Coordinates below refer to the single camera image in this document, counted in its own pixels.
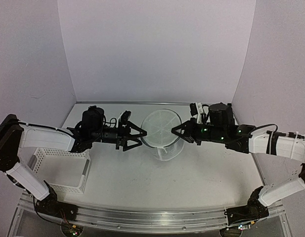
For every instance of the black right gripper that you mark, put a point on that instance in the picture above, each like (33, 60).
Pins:
(188, 127)

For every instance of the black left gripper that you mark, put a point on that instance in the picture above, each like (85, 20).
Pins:
(145, 133)

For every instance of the white mesh laundry bag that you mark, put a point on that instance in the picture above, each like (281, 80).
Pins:
(160, 141)

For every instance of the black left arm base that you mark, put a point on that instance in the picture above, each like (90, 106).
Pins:
(51, 206)

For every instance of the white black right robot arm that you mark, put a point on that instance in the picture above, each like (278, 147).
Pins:
(268, 140)

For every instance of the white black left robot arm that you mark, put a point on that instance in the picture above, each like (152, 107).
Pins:
(21, 138)

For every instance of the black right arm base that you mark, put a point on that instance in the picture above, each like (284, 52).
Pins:
(252, 211)

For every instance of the white perforated plastic basket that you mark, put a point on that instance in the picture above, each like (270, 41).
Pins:
(65, 171)

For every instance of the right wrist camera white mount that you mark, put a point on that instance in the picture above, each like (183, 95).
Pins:
(198, 113)

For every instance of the aluminium rear table rail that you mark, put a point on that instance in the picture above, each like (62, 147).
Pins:
(136, 102)

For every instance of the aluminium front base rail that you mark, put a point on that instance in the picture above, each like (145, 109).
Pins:
(151, 222)

